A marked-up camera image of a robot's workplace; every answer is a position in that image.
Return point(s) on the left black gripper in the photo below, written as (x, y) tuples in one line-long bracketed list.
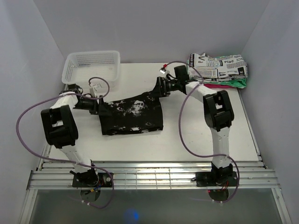
[(101, 108)]

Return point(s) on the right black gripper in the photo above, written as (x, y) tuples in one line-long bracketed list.
[(160, 89)]

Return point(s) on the black white patterned trousers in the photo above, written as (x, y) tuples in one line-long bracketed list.
[(138, 114)]

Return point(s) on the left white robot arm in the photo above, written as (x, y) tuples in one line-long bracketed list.
[(61, 130)]

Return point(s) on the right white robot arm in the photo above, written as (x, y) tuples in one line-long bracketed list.
[(218, 115)]

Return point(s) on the pink folded trousers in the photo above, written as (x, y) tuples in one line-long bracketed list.
[(214, 86)]

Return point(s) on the newspaper print folded trousers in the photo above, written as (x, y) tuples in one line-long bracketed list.
[(217, 69)]

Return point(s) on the green folded trousers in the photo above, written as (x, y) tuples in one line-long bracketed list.
[(239, 83)]

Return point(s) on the white plastic basket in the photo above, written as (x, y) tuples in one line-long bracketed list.
[(81, 66)]

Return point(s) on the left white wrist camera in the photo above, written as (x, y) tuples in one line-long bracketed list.
[(94, 89)]

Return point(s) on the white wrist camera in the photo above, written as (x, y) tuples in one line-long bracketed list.
[(164, 69), (94, 89)]

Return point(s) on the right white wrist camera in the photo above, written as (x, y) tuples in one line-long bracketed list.
[(164, 69)]

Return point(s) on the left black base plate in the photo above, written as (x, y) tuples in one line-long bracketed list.
[(104, 181)]

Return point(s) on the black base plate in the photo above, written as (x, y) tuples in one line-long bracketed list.
[(208, 179), (104, 181)]

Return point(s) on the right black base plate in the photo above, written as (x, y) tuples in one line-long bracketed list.
[(208, 179)]

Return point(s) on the aluminium frame rail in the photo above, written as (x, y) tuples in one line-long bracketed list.
[(135, 176)]

